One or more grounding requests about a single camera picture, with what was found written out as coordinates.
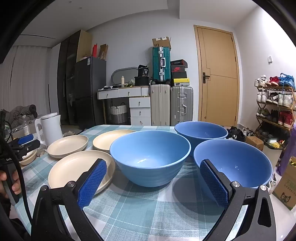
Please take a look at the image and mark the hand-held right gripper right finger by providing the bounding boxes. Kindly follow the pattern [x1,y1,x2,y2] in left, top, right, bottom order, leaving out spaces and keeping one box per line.
[199,159,277,241]

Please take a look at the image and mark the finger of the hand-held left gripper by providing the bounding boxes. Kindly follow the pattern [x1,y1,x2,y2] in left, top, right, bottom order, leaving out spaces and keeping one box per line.
[18,134,34,145]
[9,139,41,154]

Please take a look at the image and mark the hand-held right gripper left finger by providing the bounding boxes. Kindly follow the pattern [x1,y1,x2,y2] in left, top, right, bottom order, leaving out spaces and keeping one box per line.
[31,158,107,241]

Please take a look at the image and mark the beige plate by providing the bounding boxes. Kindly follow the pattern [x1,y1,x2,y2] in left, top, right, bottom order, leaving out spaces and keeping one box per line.
[47,135,89,159]
[93,130,137,154]
[48,150,115,196]

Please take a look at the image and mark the blue bowl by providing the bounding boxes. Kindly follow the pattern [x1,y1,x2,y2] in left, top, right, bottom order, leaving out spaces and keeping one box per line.
[174,121,228,163]
[110,130,191,188]
[193,139,273,200]

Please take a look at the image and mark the person's left hand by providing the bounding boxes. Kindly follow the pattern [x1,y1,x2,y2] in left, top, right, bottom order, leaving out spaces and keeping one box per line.
[0,171,22,195]

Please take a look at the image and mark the small beige dish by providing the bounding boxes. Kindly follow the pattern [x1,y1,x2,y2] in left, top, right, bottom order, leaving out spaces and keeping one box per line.
[20,149,37,166]

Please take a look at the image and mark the dark olive jacket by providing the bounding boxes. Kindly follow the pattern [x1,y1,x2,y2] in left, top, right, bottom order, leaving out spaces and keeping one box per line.
[0,104,38,127]

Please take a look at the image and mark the white electric kettle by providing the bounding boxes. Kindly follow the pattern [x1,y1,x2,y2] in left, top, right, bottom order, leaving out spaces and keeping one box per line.
[35,112,63,149]

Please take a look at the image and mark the teal checked tablecloth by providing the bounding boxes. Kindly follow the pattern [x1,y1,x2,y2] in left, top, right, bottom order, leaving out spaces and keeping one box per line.
[20,125,250,241]

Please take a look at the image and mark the pile of loose shoes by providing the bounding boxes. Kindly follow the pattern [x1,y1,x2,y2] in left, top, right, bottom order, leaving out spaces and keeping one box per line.
[228,126,253,142]

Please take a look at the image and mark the brown cardboard box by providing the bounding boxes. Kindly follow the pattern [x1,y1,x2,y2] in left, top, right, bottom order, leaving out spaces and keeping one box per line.
[245,136,264,151]

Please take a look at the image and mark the white curtain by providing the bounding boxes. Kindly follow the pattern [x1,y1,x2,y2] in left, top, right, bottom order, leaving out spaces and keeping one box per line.
[11,45,50,121]

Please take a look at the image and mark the white sneaker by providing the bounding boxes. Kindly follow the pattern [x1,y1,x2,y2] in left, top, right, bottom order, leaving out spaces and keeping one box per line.
[268,173,278,194]

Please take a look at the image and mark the tall dark cabinet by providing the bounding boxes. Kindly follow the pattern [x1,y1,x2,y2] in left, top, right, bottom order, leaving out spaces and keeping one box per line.
[57,30,93,126]

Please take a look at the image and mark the yellow green bag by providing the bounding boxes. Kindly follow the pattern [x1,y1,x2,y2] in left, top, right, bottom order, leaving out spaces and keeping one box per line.
[266,138,282,149]

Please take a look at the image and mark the printed cardboard box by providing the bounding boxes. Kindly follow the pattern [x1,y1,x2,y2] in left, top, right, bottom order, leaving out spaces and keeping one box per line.
[273,156,296,210]

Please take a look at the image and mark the woven basket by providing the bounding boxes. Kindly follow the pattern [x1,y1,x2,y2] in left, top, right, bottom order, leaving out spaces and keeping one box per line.
[109,105,128,124]

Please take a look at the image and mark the wooden shoe rack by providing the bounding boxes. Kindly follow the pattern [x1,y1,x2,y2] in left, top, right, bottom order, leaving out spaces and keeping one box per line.
[255,86,296,144]

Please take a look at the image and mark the purple bag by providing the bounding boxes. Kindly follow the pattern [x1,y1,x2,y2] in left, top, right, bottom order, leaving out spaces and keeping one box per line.
[276,123,296,176]

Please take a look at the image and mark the dark grey fridge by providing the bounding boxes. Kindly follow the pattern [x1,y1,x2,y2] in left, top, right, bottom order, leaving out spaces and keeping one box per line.
[74,56,107,130]

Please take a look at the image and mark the silver suitcase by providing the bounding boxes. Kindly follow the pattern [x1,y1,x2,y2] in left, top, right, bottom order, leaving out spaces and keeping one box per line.
[170,86,194,126]

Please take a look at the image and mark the white drawer unit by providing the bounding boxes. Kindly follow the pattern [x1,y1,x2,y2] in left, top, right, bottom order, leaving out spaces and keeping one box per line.
[129,97,151,126]

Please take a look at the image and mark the white desk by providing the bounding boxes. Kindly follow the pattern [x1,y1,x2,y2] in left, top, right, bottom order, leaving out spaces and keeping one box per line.
[97,87,151,127]

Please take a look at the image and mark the beige suitcase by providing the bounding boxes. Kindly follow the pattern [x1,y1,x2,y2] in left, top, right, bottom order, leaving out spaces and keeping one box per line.
[150,84,171,126]

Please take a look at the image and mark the yellow shoe box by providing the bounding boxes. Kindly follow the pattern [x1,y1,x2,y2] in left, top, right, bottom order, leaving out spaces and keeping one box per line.
[173,78,190,87]

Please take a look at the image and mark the oval mirror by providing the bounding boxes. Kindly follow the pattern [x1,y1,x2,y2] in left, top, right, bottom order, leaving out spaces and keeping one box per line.
[111,67,139,87]

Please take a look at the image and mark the rows of sneakers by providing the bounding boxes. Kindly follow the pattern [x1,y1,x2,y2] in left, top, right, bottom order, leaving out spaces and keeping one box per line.
[254,73,296,130]

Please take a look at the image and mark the black storage box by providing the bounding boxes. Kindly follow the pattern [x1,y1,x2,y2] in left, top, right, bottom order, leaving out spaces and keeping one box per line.
[134,76,149,87]

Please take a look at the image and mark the flat brown carton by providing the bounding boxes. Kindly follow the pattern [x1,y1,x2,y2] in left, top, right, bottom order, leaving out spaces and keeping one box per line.
[99,44,109,59]

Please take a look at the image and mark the black bag white label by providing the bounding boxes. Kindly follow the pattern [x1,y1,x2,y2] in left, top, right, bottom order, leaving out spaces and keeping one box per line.
[137,65,149,77]

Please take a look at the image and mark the wooden door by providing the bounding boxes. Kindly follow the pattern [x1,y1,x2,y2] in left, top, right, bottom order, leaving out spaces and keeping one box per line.
[194,25,240,127]

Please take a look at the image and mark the teal suitcase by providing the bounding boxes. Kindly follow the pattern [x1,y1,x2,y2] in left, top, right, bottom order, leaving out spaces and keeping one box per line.
[152,46,171,83]

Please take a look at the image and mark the open cardboard box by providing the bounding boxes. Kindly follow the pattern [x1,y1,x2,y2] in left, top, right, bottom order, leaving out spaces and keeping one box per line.
[152,37,171,49]

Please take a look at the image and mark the black cable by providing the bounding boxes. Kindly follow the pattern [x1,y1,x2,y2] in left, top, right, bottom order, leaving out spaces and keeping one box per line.
[0,134,33,232]

